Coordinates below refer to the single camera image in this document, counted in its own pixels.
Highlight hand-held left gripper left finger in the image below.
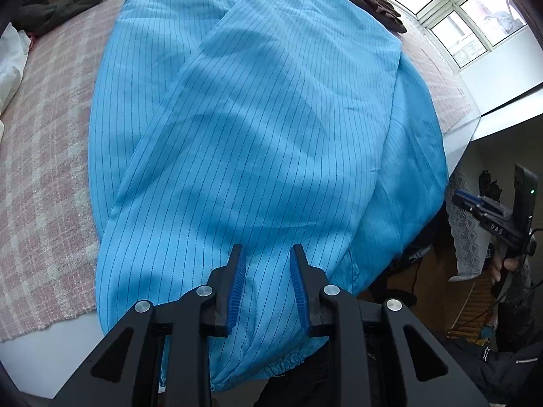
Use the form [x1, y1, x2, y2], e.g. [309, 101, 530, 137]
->
[49, 244, 247, 407]

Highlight white window frame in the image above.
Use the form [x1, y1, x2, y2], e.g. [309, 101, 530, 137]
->
[360, 0, 531, 71]

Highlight dark grey printed garment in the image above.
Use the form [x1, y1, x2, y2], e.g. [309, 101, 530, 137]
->
[17, 0, 115, 37]

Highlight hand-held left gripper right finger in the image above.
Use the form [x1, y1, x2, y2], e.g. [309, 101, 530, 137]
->
[289, 244, 490, 407]

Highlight pink checked blanket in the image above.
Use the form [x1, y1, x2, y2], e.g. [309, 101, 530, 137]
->
[0, 0, 476, 344]

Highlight person's black pants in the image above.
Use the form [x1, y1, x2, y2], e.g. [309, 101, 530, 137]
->
[255, 348, 336, 407]

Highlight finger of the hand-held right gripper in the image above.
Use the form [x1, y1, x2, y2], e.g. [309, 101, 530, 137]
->
[452, 190, 512, 221]

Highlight white lace cloth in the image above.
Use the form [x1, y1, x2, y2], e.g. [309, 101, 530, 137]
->
[445, 172, 493, 283]

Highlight white garment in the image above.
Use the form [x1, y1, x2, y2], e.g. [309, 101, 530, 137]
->
[0, 25, 32, 115]

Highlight person's black jacket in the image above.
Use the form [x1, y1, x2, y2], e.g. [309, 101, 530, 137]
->
[441, 331, 543, 407]

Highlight wooden slatted rack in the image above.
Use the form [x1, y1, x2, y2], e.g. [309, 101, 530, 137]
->
[450, 277, 498, 341]

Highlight person's right hand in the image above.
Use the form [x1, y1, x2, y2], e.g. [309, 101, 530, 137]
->
[491, 252, 520, 286]

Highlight person's right forearm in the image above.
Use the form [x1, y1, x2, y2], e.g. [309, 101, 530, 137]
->
[495, 258, 537, 353]

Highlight blue striped coverall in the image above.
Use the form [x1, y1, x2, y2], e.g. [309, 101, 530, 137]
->
[87, 0, 449, 393]

